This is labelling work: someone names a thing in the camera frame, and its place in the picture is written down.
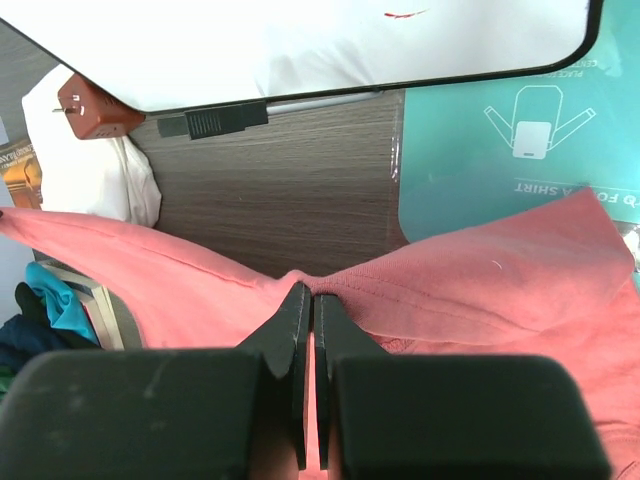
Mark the orange cover book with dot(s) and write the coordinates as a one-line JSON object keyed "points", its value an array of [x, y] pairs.
{"points": [[21, 172]]}

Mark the teal t shirt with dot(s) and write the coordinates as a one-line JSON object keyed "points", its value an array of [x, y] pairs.
{"points": [[64, 309]]}

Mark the green t shirt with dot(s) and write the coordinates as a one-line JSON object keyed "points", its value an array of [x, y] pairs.
{"points": [[6, 378]]}

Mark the white dry erase board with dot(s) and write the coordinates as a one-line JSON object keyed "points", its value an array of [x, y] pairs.
{"points": [[169, 55]]}

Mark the white t shirt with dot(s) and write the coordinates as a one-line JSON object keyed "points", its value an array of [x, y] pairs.
{"points": [[110, 178]]}

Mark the teal cutting board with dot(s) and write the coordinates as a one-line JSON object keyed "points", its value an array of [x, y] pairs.
{"points": [[477, 152]]}

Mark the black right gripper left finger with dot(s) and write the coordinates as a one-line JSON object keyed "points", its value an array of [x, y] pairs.
{"points": [[217, 413]]}

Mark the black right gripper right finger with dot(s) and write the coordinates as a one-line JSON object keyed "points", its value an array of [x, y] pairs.
{"points": [[392, 416]]}

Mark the navy blue t shirt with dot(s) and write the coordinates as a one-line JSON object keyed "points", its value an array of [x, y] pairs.
{"points": [[30, 333]]}

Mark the red brown eraser block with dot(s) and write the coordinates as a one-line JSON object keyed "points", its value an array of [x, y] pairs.
{"points": [[93, 113]]}

